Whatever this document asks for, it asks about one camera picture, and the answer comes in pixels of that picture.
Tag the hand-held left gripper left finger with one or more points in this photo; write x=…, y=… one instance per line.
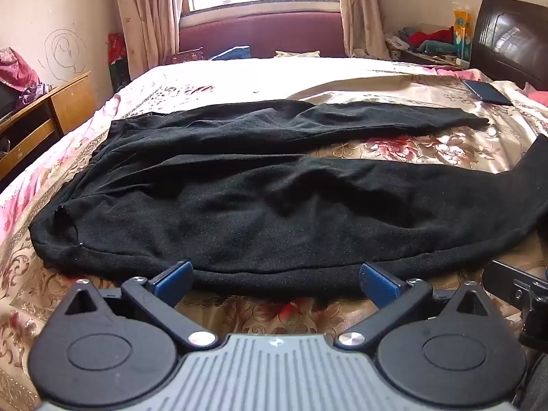
x=173, y=282

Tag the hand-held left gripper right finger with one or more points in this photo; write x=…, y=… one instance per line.
x=379, y=284

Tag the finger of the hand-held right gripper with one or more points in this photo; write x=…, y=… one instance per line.
x=507, y=278

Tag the black pants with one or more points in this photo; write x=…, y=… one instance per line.
x=257, y=205

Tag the person's grey clothing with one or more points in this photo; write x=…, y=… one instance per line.
x=539, y=385

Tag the beige floral bed cover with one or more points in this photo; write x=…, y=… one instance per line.
x=428, y=145

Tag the pink cartoon print quilt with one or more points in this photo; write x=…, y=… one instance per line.
x=25, y=192

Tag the pink pillow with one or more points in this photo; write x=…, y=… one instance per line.
x=538, y=94

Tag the black phone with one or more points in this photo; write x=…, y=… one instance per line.
x=488, y=92

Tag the wooden cabinet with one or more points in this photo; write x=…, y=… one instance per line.
x=72, y=102

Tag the dark floral bag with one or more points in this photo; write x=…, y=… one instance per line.
x=186, y=55

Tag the nightstand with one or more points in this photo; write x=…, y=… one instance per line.
x=428, y=58

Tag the red gift bag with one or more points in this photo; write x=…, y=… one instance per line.
x=117, y=55

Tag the dark wooden headboard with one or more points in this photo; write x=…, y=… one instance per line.
x=509, y=34

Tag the yellow-green cloth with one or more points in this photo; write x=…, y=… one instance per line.
x=297, y=54

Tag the black television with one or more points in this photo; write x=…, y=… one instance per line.
x=8, y=100

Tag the pile of clothes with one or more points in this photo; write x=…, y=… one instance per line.
x=428, y=40

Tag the yellow-green tissue pack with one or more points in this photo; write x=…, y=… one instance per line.
x=462, y=30

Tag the pink floral cloth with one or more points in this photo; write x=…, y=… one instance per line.
x=17, y=68

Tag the beige curtain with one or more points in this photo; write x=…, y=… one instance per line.
x=145, y=17
x=361, y=13

